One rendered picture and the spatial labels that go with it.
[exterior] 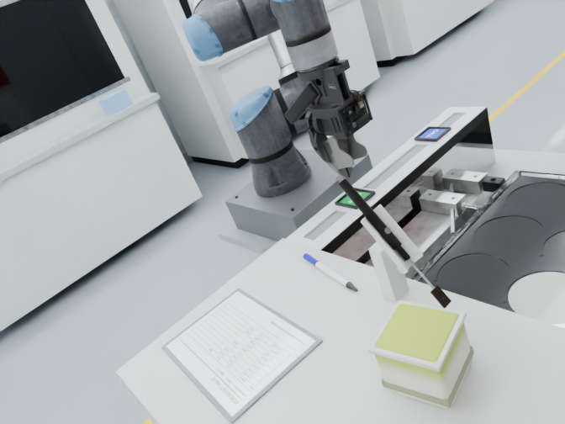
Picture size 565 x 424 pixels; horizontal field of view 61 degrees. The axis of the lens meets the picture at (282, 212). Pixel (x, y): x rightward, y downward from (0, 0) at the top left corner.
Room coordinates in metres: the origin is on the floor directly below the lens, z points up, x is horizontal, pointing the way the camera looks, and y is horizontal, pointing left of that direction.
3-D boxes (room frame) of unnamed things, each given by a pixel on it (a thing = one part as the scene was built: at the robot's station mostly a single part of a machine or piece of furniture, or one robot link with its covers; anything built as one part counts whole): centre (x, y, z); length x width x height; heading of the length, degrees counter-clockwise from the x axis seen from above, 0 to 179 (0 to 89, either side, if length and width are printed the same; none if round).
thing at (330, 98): (0.77, -0.15, 1.16); 0.09 x 0.08 x 0.12; 31
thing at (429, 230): (0.73, -0.22, 0.87); 0.36 x 0.08 x 0.03; 121
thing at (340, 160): (0.77, -0.13, 1.06); 0.06 x 0.03 x 0.09; 31
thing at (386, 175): (0.86, -0.24, 0.89); 0.55 x 0.09 x 0.14; 121
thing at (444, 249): (0.67, -0.28, 0.90); 0.38 x 0.01 x 0.01; 121
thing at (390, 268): (0.48, -0.11, 1.03); 0.06 x 0.04 x 0.13; 31
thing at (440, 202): (0.77, -0.29, 0.89); 0.08 x 0.03 x 0.03; 31
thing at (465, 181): (0.81, -0.36, 0.89); 0.08 x 0.03 x 0.03; 31
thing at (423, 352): (0.36, -0.08, 1.00); 0.07 x 0.07 x 0.07; 43
